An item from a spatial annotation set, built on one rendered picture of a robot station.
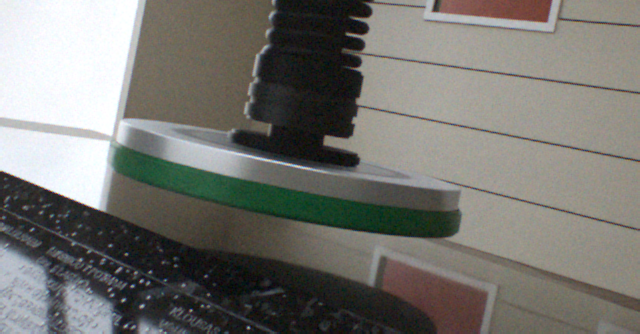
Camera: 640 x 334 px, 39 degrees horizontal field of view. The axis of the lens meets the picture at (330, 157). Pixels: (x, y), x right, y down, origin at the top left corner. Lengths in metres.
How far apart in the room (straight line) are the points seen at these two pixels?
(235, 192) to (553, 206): 6.96
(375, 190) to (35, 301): 0.20
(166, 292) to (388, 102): 7.99
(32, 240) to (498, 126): 7.22
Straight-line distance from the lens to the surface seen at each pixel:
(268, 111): 0.53
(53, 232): 0.58
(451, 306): 0.48
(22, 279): 0.56
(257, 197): 0.46
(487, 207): 7.70
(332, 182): 0.46
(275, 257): 0.52
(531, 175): 7.51
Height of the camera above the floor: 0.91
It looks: 3 degrees down
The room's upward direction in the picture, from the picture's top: 12 degrees clockwise
